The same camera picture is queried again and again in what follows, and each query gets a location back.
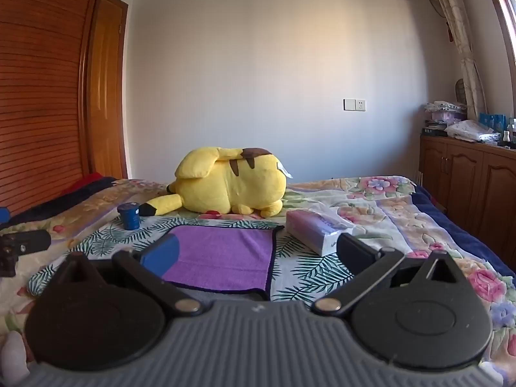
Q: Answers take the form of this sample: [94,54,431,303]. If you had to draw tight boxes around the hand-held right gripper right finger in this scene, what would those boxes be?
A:
[312,233,461,315]

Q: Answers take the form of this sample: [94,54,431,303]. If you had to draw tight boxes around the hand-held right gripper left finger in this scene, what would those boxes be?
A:
[52,234,203,317]

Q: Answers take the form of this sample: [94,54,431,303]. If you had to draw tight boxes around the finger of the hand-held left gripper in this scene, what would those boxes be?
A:
[0,230,51,277]

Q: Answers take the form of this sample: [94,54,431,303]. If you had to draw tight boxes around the purple towel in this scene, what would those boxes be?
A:
[139,225,285,301]

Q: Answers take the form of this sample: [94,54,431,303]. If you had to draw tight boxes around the dark blue cloth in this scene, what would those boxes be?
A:
[0,177,118,227]

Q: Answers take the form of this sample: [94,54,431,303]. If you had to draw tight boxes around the blue cup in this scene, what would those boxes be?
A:
[117,202,140,230]

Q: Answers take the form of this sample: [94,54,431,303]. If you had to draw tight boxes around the tissue pack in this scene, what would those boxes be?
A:
[285,210,354,257]

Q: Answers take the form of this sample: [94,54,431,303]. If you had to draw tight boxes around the red cloth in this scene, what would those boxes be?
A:
[70,173,116,191]

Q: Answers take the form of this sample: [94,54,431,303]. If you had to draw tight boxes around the yellow plush toy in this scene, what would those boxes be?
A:
[166,146,293,217]

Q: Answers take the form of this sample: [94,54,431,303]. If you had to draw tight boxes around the navy blue blanket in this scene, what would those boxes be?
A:
[411,183,516,280]

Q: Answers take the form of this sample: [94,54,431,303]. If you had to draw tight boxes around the white fluffy cloth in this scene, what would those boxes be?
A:
[0,331,30,387]

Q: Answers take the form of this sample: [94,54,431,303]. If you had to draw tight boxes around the wooden cabinet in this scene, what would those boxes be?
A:
[419,134,516,267]

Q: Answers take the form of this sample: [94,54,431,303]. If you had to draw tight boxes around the wooden louvred wardrobe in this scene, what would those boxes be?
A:
[0,0,109,217]

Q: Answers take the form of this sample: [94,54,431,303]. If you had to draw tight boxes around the stack of boxes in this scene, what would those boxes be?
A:
[422,101,468,137]

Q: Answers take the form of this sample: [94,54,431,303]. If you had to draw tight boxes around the white folded cloth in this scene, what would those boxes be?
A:
[445,120,499,143]

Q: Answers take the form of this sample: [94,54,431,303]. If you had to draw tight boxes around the wooden door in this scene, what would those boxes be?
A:
[86,0,130,180]

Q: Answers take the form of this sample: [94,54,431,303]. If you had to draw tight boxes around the white bottle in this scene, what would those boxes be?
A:
[501,118,516,146]

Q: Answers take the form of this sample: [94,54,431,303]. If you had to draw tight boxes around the patterned beige curtain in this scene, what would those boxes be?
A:
[425,0,489,120]

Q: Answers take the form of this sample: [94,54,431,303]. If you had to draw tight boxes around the wooden window frame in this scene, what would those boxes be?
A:
[480,0,516,71]

